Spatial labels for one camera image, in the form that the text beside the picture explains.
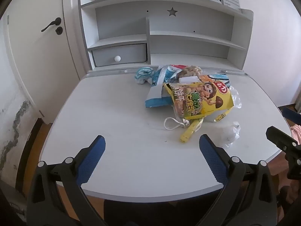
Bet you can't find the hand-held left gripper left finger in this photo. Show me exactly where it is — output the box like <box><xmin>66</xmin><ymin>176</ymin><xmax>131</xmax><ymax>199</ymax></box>
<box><xmin>27</xmin><ymin>135</ymin><xmax>111</xmax><ymax>226</ymax></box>

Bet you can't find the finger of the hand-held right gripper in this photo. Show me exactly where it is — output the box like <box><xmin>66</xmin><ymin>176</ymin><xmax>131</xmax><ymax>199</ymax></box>
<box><xmin>266</xmin><ymin>126</ymin><xmax>301</xmax><ymax>180</ymax></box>

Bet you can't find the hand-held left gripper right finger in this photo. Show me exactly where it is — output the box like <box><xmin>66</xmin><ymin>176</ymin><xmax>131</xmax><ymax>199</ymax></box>
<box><xmin>199</xmin><ymin>134</ymin><xmax>278</xmax><ymax>226</ymax></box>

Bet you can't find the clear plastic bag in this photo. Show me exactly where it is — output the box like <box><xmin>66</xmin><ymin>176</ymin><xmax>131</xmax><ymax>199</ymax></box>
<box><xmin>229</xmin><ymin>86</ymin><xmax>242</xmax><ymax>110</ymax></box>

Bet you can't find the blue chair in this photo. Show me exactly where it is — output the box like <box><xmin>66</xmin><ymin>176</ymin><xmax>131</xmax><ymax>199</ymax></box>
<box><xmin>282</xmin><ymin>107</ymin><xmax>301</xmax><ymax>123</ymax></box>

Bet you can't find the crumpled clear plastic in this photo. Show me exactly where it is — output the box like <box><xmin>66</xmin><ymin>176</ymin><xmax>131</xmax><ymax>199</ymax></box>
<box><xmin>216</xmin><ymin>121</ymin><xmax>241</xmax><ymax>147</ymax></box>

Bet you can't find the yellow strip wrapper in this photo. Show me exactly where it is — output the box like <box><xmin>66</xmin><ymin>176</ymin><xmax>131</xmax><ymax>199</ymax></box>
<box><xmin>180</xmin><ymin>118</ymin><xmax>204</xmax><ymax>143</ymax></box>
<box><xmin>214</xmin><ymin>108</ymin><xmax>231</xmax><ymax>123</ymax></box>

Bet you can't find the yellow snack bag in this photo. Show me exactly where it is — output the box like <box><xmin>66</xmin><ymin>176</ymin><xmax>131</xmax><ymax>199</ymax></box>
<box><xmin>163</xmin><ymin>80</ymin><xmax>234</xmax><ymax>120</ymax></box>

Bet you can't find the orange packet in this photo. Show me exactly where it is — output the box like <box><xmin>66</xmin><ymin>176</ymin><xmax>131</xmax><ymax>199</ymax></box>
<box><xmin>198</xmin><ymin>75</ymin><xmax>218</xmax><ymax>83</ymax></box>

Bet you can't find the blue white wrapper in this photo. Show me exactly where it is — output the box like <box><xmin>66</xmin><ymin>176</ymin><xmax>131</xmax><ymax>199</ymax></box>
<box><xmin>207</xmin><ymin>73</ymin><xmax>230</xmax><ymax>85</ymax></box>
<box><xmin>144</xmin><ymin>65</ymin><xmax>184</xmax><ymax>108</ymax></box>

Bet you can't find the beige knitted item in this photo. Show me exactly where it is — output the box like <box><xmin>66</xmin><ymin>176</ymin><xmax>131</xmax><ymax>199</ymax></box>
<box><xmin>180</xmin><ymin>65</ymin><xmax>203</xmax><ymax>78</ymax></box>

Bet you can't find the white door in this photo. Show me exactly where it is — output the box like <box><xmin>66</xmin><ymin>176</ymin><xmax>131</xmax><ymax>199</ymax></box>
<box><xmin>5</xmin><ymin>0</ymin><xmax>86</xmax><ymax>123</ymax></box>

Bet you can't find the grey drawer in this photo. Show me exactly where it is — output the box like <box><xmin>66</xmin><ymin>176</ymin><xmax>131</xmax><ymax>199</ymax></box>
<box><xmin>92</xmin><ymin>44</ymin><xmax>148</xmax><ymax>67</ymax></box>

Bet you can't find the grey white shelf unit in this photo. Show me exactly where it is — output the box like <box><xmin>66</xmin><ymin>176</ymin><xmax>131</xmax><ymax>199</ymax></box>
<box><xmin>78</xmin><ymin>0</ymin><xmax>254</xmax><ymax>72</ymax></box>

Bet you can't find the white cord loop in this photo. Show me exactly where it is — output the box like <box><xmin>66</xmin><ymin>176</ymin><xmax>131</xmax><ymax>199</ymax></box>
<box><xmin>164</xmin><ymin>117</ymin><xmax>189</xmax><ymax>131</ymax></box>

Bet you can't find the black door handle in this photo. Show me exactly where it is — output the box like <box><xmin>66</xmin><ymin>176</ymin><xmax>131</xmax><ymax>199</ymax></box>
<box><xmin>41</xmin><ymin>18</ymin><xmax>62</xmax><ymax>32</ymax></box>

